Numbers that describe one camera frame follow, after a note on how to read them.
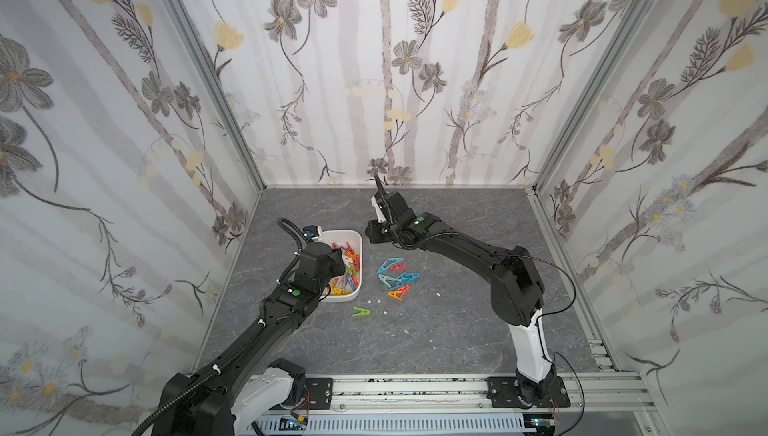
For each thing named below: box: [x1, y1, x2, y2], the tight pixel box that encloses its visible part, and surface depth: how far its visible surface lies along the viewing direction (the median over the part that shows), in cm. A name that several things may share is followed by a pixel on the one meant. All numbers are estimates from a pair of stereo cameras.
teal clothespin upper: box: [377, 258, 405, 274], surface depth 100 cm
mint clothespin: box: [378, 274, 404, 291], surface depth 95 cm
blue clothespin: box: [397, 271, 421, 282], surface depth 97 cm
